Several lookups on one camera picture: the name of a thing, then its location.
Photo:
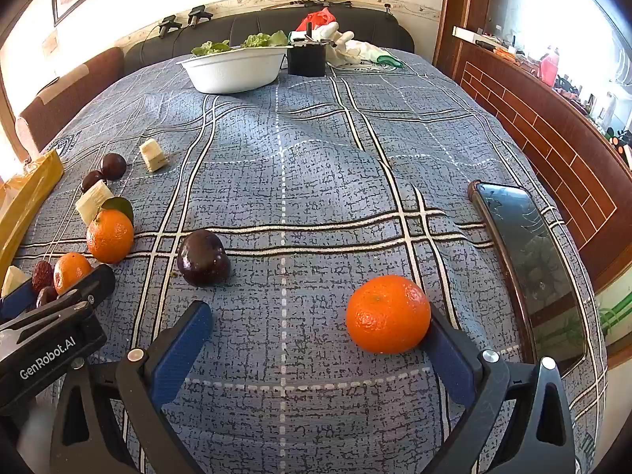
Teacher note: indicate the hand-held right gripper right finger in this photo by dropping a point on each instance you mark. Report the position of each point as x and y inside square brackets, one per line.
[452, 360]

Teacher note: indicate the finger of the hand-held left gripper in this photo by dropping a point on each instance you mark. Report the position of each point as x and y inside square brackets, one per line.
[15, 302]
[96, 284]

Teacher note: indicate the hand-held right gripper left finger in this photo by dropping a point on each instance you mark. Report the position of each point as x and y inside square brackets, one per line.
[183, 348]

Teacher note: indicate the small orange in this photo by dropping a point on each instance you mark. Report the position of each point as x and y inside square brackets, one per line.
[70, 271]

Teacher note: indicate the orange with green leaf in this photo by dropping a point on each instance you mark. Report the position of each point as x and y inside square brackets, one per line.
[109, 234]

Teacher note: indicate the large orange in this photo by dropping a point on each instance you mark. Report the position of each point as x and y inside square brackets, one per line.
[387, 313]

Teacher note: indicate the large dark plum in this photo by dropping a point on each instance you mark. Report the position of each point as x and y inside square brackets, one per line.
[203, 258]

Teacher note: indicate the yellow cardboard box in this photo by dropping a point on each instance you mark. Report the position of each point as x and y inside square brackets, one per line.
[29, 192]

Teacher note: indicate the red date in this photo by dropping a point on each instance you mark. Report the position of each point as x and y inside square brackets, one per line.
[42, 275]
[47, 296]

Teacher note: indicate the glossy black tray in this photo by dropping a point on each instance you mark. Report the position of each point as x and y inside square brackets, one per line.
[531, 266]

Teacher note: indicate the brown sofa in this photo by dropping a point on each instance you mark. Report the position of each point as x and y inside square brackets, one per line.
[69, 89]

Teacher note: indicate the blue plaid tablecloth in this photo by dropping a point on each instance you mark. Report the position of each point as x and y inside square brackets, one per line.
[316, 168]

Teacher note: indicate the white bowl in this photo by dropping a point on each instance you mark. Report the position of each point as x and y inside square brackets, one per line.
[234, 71]

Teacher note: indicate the wooden counter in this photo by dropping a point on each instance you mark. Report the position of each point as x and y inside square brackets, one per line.
[543, 123]

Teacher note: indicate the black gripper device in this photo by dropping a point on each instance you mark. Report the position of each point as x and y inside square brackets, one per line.
[197, 14]
[168, 24]

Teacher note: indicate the green lettuce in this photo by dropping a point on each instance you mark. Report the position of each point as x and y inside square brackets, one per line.
[256, 39]

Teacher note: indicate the black sofa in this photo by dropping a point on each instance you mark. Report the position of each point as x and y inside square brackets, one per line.
[247, 22]

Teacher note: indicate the black box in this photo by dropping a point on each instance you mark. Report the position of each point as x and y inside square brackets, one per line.
[306, 59]

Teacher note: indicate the pink bottle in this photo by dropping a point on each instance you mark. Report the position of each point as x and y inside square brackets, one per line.
[548, 66]

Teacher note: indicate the white cloth glove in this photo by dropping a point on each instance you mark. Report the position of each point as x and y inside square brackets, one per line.
[340, 39]
[377, 54]

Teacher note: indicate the red plastic bag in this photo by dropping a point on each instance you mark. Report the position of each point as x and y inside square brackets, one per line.
[316, 17]

